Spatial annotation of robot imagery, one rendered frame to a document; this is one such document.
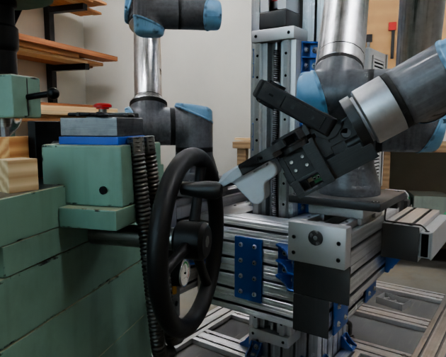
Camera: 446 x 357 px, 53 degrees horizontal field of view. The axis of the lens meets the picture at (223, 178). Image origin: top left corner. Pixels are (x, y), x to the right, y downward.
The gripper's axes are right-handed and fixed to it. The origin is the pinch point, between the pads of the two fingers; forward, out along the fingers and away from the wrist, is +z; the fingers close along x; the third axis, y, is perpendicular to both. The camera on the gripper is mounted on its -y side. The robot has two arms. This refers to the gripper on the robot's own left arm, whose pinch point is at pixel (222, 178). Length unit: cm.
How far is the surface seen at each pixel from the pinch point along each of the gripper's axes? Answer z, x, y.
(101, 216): 16.9, -5.1, -3.6
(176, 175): 4.1, -4.6, -3.3
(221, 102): 70, 333, -70
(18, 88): 23.7, 1.8, -29.1
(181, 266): 26.5, 27.7, 11.6
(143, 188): 11.9, 0.5, -4.5
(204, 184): 1.4, -3.9, -0.4
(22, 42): 146, 210, -157
